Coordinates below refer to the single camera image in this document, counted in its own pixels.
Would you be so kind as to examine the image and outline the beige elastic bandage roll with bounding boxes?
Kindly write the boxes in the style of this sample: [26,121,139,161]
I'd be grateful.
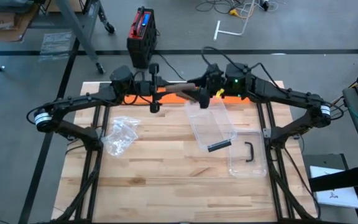
[165,82,198,103]

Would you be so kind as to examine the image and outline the red black battery box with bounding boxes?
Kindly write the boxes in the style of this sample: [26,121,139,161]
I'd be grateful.
[126,6,158,70]

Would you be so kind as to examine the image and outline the clear plastic storage bin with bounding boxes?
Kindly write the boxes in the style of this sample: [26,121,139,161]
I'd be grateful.
[183,98,238,154]

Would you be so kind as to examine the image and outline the orange cloth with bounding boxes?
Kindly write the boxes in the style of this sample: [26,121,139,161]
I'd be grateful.
[123,92,251,105]

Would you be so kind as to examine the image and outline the clear plastic bag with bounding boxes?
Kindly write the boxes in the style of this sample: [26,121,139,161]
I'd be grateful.
[100,116,141,157]

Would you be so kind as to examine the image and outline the yellow coiled cable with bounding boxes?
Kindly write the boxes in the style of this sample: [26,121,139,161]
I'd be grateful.
[228,2,256,19]

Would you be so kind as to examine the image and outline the clear plastic sheet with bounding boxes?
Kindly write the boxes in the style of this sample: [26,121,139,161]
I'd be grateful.
[39,30,74,62]

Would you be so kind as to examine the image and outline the white paper sheet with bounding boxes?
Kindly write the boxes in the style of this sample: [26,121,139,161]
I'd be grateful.
[309,165,358,209]

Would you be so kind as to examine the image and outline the tangled floor cables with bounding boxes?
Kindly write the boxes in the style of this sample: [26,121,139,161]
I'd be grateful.
[195,0,279,16]

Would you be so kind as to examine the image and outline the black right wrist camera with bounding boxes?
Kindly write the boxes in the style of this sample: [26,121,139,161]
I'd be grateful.
[213,70,227,93]

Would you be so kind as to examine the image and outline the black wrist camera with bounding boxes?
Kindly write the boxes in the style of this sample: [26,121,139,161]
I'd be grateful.
[213,70,227,93]
[135,80,151,96]

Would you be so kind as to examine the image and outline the white L-shaped bar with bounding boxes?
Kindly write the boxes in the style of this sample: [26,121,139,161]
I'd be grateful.
[213,0,257,42]

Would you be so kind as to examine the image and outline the wooden workbench with casters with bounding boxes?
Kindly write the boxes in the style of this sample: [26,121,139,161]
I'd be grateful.
[28,0,116,75]

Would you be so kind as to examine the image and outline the dark grey floor box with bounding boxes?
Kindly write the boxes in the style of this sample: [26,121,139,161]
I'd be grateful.
[302,153,351,175]

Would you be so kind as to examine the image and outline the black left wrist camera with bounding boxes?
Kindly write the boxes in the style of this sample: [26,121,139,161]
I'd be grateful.
[135,80,151,96]

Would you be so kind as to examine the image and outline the black strap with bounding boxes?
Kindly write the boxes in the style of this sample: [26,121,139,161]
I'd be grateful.
[308,164,358,193]

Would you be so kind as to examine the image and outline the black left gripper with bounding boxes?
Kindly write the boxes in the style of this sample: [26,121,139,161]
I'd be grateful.
[149,63,180,113]

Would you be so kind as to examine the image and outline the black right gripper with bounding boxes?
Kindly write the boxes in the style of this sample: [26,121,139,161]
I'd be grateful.
[187,63,219,109]

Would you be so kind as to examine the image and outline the clear plastic bin lid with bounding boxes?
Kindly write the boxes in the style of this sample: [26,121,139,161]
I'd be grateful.
[227,129,269,179]

